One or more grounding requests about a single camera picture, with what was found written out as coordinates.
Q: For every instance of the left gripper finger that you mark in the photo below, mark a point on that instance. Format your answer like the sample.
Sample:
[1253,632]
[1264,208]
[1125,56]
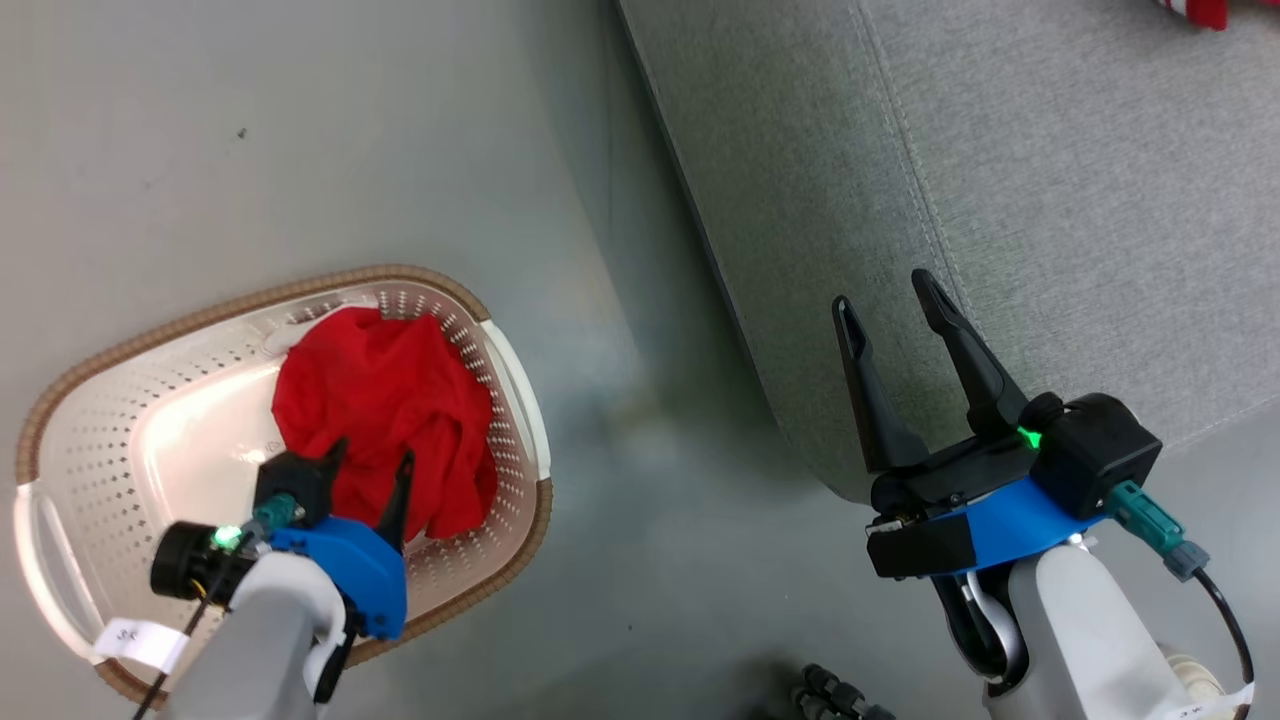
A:
[396,505]
[334,455]

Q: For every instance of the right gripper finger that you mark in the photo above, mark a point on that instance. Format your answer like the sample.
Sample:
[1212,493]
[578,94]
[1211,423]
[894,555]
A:
[872,400]
[985,385]

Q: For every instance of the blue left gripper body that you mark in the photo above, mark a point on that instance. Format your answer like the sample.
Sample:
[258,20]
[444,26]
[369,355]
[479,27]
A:
[365,575]

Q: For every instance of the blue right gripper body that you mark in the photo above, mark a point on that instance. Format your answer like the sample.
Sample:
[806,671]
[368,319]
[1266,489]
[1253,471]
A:
[1000,520]

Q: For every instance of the plain red shirt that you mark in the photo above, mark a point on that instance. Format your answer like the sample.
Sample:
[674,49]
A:
[390,390]

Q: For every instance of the red and white jersey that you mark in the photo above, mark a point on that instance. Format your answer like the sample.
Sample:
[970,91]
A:
[1200,10]

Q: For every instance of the grey fabric sofa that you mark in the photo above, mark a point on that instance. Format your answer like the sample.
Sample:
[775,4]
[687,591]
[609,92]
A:
[1000,180]

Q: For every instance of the black cylindrical wrist housing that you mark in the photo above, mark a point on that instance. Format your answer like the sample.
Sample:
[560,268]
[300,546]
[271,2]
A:
[185,560]

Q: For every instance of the white perforated laundry basket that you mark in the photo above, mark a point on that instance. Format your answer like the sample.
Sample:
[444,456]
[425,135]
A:
[120,430]

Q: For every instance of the white label tag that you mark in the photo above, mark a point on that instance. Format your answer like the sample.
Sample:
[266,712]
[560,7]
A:
[140,643]

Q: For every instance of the black corrugated conduit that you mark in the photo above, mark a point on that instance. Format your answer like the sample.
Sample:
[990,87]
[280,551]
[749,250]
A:
[835,695]

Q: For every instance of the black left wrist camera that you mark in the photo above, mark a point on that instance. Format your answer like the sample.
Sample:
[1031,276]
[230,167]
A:
[295,478]

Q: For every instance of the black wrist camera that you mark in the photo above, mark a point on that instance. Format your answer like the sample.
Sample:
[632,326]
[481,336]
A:
[295,478]
[1100,450]

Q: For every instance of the teal left camera connector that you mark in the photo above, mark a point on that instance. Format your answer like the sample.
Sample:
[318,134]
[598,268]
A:
[272,513]

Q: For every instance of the teal camera connector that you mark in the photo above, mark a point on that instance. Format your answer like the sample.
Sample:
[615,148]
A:
[1150,520]
[272,513]

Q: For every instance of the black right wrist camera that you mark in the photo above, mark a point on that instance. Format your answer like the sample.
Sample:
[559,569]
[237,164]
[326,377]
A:
[1100,450]

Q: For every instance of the teal right camera connector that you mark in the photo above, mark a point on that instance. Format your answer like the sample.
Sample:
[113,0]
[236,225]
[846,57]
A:
[1150,520]

